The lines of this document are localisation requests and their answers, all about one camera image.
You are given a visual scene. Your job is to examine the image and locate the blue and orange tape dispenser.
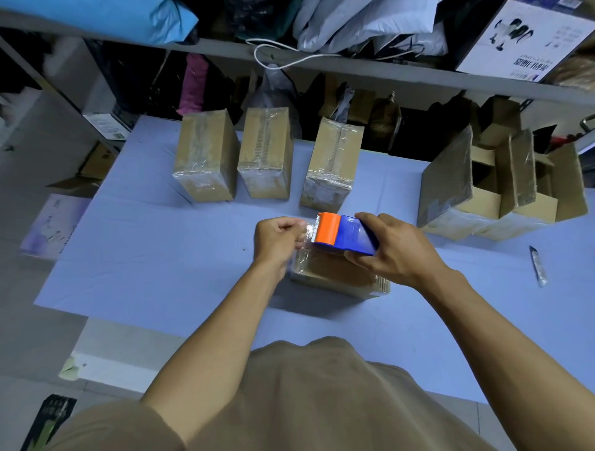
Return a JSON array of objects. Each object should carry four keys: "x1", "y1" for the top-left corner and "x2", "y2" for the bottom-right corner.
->
[{"x1": 311, "y1": 212, "x2": 380, "y2": 256}]

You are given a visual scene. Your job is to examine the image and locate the white printed carton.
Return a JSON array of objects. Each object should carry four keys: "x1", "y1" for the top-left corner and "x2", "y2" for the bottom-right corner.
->
[{"x1": 455, "y1": 0, "x2": 595, "y2": 84}]

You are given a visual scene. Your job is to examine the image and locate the pink bag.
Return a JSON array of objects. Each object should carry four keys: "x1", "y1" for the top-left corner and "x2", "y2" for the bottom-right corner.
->
[{"x1": 176, "y1": 52, "x2": 210, "y2": 117}]

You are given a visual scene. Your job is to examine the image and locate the open cardboard box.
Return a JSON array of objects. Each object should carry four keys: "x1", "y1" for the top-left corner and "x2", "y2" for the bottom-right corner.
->
[
  {"x1": 535, "y1": 142, "x2": 589, "y2": 224},
  {"x1": 416, "y1": 125, "x2": 504, "y2": 242},
  {"x1": 474, "y1": 129, "x2": 558, "y2": 241}
]

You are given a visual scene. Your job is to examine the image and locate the clear packing tape strip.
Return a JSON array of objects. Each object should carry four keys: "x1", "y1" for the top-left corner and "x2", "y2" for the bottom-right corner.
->
[{"x1": 297, "y1": 220, "x2": 321, "y2": 252}]

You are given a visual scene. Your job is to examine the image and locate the person's left forearm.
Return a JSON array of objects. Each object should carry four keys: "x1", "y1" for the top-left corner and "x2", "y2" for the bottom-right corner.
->
[{"x1": 141, "y1": 259, "x2": 292, "y2": 445}]

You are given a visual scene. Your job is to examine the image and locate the light blue tablecloth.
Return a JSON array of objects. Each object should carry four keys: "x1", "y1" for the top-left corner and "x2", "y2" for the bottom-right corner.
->
[{"x1": 33, "y1": 115, "x2": 595, "y2": 406}]

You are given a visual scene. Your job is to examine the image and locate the grey metal shelf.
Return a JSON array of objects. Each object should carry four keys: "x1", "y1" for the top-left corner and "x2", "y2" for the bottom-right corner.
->
[{"x1": 0, "y1": 8, "x2": 595, "y2": 156}]

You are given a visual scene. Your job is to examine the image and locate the flat taped cardboard box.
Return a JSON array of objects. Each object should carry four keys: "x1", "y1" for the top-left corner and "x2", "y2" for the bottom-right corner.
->
[{"x1": 290, "y1": 246, "x2": 391, "y2": 301}]

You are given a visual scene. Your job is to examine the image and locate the lavender printed box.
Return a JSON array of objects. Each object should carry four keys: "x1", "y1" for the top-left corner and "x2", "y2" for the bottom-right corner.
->
[{"x1": 19, "y1": 193, "x2": 92, "y2": 261}]

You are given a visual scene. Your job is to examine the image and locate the person's left hand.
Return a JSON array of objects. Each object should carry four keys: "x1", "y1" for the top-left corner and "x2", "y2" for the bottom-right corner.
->
[{"x1": 253, "y1": 217, "x2": 309, "y2": 280}]

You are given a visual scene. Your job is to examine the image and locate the blue plastic bag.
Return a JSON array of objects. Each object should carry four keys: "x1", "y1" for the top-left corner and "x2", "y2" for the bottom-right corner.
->
[{"x1": 0, "y1": 0, "x2": 200, "y2": 46}]

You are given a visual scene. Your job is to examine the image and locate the person's right forearm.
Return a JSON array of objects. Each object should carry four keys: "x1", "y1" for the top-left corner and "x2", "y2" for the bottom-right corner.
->
[{"x1": 418, "y1": 267, "x2": 595, "y2": 451}]

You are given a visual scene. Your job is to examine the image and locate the white cable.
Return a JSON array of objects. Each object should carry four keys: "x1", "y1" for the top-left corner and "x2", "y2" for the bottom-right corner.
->
[{"x1": 245, "y1": 37, "x2": 346, "y2": 71}]

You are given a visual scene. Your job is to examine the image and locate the taped brown cardboard box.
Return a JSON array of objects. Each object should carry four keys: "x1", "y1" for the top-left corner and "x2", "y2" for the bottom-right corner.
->
[
  {"x1": 172, "y1": 109, "x2": 240, "y2": 203},
  {"x1": 299, "y1": 116, "x2": 365, "y2": 214},
  {"x1": 236, "y1": 107, "x2": 295, "y2": 201}
]

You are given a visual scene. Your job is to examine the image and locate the person's beige shirt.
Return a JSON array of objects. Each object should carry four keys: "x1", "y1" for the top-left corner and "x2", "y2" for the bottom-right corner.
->
[{"x1": 46, "y1": 336, "x2": 499, "y2": 451}]

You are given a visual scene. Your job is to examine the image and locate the grey plastic bags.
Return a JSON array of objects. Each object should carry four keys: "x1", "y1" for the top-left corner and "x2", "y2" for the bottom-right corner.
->
[{"x1": 292, "y1": 0, "x2": 450, "y2": 57}]

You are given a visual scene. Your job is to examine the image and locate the black printed packet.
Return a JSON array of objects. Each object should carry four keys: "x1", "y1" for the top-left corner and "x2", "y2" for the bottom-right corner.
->
[{"x1": 20, "y1": 393, "x2": 78, "y2": 451}]

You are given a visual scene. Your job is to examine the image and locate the flattened cardboard piece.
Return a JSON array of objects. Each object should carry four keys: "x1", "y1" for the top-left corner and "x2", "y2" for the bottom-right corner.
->
[{"x1": 46, "y1": 141, "x2": 117, "y2": 199}]

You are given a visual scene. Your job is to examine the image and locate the white labelled box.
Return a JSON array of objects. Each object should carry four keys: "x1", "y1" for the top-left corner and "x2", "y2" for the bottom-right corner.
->
[{"x1": 83, "y1": 112, "x2": 132, "y2": 142}]

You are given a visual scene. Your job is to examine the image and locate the grey utility knife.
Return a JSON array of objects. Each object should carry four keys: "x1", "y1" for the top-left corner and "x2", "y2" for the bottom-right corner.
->
[{"x1": 528, "y1": 246, "x2": 549, "y2": 288}]

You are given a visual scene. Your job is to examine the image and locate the person's right hand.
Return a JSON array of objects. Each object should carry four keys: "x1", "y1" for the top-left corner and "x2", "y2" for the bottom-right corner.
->
[{"x1": 343, "y1": 212, "x2": 448, "y2": 290}]

